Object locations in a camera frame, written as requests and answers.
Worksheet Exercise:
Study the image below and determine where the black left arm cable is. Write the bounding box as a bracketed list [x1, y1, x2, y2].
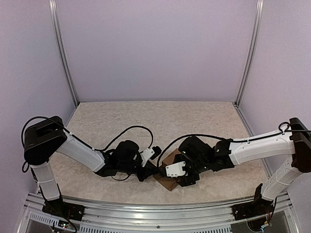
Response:
[21, 116, 154, 182]

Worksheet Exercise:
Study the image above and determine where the aluminium frame post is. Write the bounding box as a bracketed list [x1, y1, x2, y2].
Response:
[49, 0, 80, 108]
[234, 0, 264, 107]

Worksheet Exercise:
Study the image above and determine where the brown cardboard paper box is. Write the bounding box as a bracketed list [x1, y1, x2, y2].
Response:
[153, 149, 186, 191]

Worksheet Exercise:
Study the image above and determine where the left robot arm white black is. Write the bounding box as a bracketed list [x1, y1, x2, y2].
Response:
[21, 116, 162, 216]

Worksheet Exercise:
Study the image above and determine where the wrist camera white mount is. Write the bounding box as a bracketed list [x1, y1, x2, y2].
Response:
[159, 161, 187, 178]
[140, 146, 162, 167]

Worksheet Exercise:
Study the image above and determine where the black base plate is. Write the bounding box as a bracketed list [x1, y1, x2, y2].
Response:
[231, 200, 274, 221]
[40, 184, 85, 221]

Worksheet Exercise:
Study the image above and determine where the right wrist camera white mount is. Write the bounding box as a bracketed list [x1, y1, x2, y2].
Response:
[159, 161, 187, 178]

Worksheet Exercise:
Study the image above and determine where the left aluminium frame post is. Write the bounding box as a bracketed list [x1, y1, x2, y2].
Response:
[49, 0, 80, 108]

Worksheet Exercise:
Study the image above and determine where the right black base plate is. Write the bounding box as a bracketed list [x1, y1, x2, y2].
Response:
[231, 200, 274, 221]

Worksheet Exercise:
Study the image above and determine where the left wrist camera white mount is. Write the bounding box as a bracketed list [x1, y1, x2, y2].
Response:
[140, 146, 162, 167]

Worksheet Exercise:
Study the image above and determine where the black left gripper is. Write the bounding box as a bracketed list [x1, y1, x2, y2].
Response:
[119, 159, 160, 182]

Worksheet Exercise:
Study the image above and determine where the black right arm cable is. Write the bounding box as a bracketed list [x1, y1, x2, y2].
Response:
[157, 122, 311, 170]

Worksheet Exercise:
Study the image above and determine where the right aluminium frame post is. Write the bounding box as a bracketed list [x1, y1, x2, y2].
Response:
[234, 0, 264, 107]

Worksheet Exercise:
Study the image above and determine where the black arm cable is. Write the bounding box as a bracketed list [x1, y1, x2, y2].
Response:
[21, 116, 154, 182]
[157, 122, 311, 170]

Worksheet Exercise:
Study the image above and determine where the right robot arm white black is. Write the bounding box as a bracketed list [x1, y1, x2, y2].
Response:
[175, 117, 311, 219]

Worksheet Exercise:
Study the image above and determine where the front aluminium rail frame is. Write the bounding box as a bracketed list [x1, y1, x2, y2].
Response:
[13, 192, 302, 233]

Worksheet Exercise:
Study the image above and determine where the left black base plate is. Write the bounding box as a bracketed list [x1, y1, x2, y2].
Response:
[40, 184, 85, 221]

